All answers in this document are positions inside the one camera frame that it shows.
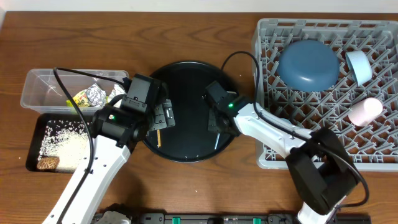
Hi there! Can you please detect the pink plastic cup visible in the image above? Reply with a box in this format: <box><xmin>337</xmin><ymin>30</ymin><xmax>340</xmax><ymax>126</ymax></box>
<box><xmin>348</xmin><ymin>98</ymin><xmax>383</xmax><ymax>126</ymax></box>

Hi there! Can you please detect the brown walnut cookie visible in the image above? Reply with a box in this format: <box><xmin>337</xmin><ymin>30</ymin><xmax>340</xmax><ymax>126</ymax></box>
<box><xmin>37</xmin><ymin>157</ymin><xmax>60</xmax><ymax>170</ymax></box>

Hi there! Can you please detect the light blue bowl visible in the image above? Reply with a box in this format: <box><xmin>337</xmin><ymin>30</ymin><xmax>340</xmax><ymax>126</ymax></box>
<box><xmin>345</xmin><ymin>51</ymin><xmax>373</xmax><ymax>86</ymax></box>

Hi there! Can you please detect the round black serving tray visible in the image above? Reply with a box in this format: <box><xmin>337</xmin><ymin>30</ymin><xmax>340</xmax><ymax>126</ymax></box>
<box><xmin>143</xmin><ymin>61</ymin><xmax>238</xmax><ymax>162</ymax></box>

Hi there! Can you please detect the grey plastic dishwasher rack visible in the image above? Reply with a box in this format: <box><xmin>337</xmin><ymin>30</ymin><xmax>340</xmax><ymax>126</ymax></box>
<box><xmin>252</xmin><ymin>19</ymin><xmax>397</xmax><ymax>172</ymax></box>

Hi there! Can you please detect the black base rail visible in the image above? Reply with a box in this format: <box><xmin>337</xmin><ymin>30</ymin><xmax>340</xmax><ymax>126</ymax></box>
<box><xmin>91</xmin><ymin>203</ymin><xmax>373</xmax><ymax>224</ymax></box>

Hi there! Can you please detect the wooden chopstick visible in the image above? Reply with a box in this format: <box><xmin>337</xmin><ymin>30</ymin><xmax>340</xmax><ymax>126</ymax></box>
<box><xmin>157</xmin><ymin>129</ymin><xmax>162</xmax><ymax>148</ymax></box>

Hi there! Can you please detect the white plastic knife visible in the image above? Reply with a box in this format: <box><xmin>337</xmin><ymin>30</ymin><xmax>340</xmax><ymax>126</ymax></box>
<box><xmin>214</xmin><ymin>133</ymin><xmax>220</xmax><ymax>150</ymax></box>

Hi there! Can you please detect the clear plastic bin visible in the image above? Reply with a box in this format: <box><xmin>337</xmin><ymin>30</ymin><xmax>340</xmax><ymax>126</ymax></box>
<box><xmin>21</xmin><ymin>68</ymin><xmax>115</xmax><ymax>114</ymax></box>

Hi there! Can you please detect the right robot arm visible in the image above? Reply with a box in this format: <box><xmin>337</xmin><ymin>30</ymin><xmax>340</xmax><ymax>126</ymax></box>
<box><xmin>203</xmin><ymin>93</ymin><xmax>365</xmax><ymax>223</ymax></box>

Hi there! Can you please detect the black rectangular tray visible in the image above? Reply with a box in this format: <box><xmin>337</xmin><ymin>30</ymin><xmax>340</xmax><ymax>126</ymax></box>
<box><xmin>25</xmin><ymin>114</ymin><xmax>81</xmax><ymax>172</ymax></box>

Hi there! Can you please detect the yellow foil snack wrapper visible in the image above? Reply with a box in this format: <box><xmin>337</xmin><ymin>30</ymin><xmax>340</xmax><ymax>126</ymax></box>
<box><xmin>73</xmin><ymin>83</ymin><xmax>108</xmax><ymax>108</ymax></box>

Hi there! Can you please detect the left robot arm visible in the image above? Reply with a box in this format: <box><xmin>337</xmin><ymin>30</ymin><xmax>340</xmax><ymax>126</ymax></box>
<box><xmin>44</xmin><ymin>78</ymin><xmax>175</xmax><ymax>224</ymax></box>

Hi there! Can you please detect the white tissue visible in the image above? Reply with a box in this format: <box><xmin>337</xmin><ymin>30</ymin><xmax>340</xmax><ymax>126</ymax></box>
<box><xmin>106</xmin><ymin>84</ymin><xmax>126</xmax><ymax>103</ymax></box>

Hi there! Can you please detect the dark blue plate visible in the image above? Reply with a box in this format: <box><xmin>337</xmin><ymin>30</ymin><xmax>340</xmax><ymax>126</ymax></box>
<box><xmin>277</xmin><ymin>40</ymin><xmax>340</xmax><ymax>92</ymax></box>

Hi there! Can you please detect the white rice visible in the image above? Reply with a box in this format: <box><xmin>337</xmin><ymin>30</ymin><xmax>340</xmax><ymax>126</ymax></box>
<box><xmin>37</xmin><ymin>120</ymin><xmax>90</xmax><ymax>173</ymax></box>

